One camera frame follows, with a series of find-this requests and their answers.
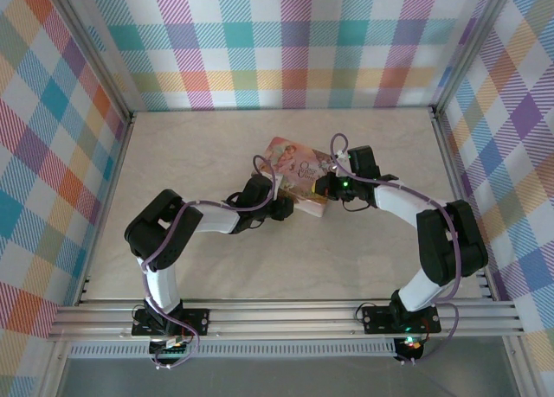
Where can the pink illustrated book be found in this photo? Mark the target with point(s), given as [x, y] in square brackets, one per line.
[298, 172]

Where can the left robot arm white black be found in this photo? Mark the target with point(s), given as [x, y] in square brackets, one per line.
[162, 228]

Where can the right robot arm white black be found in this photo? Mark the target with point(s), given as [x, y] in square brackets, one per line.
[450, 241]

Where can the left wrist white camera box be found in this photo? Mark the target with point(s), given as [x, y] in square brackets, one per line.
[278, 183]

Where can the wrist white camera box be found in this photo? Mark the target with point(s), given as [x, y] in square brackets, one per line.
[278, 183]
[340, 159]

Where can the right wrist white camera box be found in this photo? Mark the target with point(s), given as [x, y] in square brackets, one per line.
[340, 159]

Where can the aluminium side rail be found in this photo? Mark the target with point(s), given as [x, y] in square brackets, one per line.
[455, 176]
[113, 185]

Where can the long aluminium base rail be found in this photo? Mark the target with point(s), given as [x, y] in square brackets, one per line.
[281, 323]

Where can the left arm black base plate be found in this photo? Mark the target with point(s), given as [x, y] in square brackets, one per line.
[195, 321]

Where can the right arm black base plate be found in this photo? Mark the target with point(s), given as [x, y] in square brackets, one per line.
[376, 319]

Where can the aluminium frame post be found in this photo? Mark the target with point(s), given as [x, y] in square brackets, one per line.
[467, 46]
[101, 55]

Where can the aluminium frame leg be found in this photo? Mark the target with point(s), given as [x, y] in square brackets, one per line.
[521, 371]
[54, 371]

